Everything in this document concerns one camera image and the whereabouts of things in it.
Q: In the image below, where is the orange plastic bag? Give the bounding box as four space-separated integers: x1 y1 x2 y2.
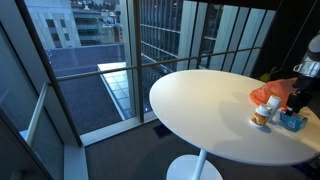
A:
249 77 299 110

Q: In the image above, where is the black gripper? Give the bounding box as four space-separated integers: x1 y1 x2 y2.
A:
284 87 315 117

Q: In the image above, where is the dark window mullion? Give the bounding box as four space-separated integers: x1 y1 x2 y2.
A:
132 0 145 124

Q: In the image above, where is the white slanted rail post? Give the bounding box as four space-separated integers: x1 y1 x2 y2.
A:
24 82 51 148

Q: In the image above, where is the dark floor vent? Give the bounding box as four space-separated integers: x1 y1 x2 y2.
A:
153 124 173 140

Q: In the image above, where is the yellow object by window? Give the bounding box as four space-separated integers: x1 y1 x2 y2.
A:
259 72 272 84

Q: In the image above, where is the tall white bottle yellow cap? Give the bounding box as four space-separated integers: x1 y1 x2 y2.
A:
266 94 283 123

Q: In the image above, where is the white table pedestal base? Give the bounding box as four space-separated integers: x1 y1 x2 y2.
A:
166 148 224 180

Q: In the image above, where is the blue and white box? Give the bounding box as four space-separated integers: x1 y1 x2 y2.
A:
274 109 309 133

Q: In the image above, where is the metal window handrail bar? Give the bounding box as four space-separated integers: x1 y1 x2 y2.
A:
54 46 263 83

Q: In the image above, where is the white bottle orange label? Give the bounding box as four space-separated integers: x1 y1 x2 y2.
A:
249 103 273 129

